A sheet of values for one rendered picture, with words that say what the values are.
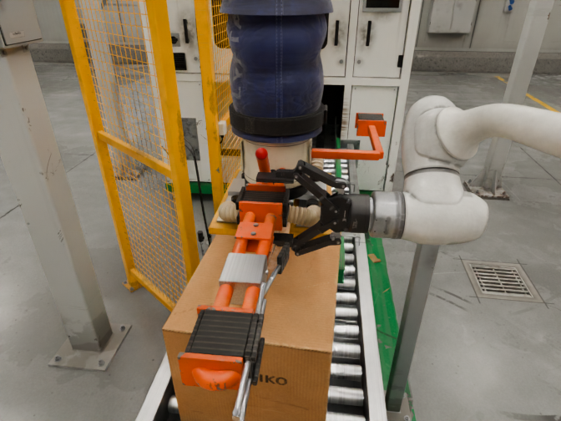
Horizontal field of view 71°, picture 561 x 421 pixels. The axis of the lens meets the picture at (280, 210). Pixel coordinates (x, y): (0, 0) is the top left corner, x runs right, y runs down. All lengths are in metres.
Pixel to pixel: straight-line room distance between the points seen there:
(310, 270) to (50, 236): 1.20
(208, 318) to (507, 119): 0.53
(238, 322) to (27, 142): 1.38
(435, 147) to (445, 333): 1.75
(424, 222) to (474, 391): 1.55
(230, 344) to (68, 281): 1.63
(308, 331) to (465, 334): 1.59
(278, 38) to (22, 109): 1.12
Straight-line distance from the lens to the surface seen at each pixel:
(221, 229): 0.93
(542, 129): 0.67
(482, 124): 0.75
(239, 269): 0.60
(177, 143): 1.53
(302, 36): 0.85
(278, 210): 0.74
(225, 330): 0.50
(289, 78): 0.86
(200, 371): 0.48
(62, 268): 2.03
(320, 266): 1.15
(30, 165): 1.80
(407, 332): 1.65
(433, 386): 2.17
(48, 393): 2.29
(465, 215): 0.77
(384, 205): 0.74
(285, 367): 0.99
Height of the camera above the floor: 1.65
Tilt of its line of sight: 30 degrees down
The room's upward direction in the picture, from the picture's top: straight up
